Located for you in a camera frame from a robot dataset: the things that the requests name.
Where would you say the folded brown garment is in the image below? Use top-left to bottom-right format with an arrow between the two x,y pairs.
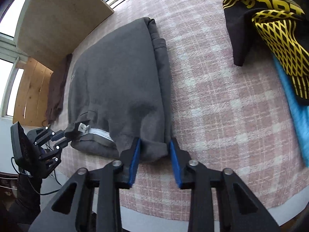
45,53 -> 73,125

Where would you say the large light wooden board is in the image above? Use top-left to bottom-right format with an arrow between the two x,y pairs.
16,0 -> 114,70

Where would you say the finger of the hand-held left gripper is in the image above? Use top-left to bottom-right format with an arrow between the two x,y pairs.
39,137 -> 72,168
26,125 -> 66,148

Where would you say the white window frame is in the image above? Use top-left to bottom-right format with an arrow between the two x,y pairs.
0,0 -> 155,119

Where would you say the thick black cable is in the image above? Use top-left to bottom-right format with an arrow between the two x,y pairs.
11,157 -> 59,196

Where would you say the person's left forearm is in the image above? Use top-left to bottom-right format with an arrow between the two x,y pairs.
7,174 -> 42,224

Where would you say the pine plank board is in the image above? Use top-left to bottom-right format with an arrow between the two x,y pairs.
13,57 -> 54,127

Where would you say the grey daisy print t-shirt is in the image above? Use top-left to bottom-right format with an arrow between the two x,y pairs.
65,17 -> 173,162

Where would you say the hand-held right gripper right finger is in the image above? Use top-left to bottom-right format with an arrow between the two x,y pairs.
168,138 -> 282,232

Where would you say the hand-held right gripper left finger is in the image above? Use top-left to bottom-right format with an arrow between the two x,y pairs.
28,137 -> 142,232

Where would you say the blue garment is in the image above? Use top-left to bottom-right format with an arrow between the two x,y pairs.
273,53 -> 309,168

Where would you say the pink plaid blanket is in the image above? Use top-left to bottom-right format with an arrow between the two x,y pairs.
54,0 -> 309,221

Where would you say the black garment with yellow pattern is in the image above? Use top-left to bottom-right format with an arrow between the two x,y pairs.
215,0 -> 309,107

